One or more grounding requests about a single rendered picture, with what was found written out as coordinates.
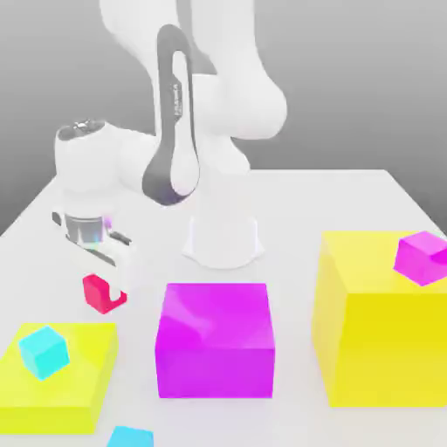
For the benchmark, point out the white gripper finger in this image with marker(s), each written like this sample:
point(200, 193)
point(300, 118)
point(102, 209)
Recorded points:
point(117, 290)

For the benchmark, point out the large magenta box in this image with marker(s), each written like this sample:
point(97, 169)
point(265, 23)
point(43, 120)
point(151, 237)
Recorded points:
point(216, 345)

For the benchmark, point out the large yellow box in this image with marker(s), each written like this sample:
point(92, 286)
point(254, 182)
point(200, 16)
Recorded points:
point(384, 335)

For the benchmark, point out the small magenta cube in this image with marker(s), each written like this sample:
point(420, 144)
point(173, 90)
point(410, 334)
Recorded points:
point(419, 260)

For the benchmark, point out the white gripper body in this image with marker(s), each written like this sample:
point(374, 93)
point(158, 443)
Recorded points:
point(115, 260)

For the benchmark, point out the small cyan cube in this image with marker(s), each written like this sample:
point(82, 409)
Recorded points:
point(43, 352)
point(131, 438)

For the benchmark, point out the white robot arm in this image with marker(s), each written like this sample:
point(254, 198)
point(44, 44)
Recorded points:
point(241, 104)

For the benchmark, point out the small red cube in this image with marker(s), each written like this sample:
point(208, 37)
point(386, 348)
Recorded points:
point(96, 294)

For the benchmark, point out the flat yellow box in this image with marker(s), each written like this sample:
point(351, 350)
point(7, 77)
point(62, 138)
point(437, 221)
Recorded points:
point(56, 401)

